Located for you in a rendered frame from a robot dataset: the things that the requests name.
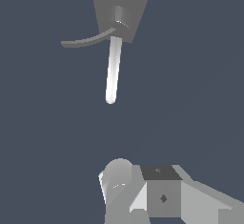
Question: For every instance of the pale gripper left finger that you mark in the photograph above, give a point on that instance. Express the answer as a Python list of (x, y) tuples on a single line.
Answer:
[(118, 183)]

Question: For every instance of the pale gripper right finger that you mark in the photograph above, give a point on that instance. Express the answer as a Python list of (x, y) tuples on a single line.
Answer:
[(190, 199)]

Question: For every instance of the grey square faucet base plate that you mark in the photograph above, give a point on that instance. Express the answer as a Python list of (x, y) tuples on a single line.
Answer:
[(104, 5)]

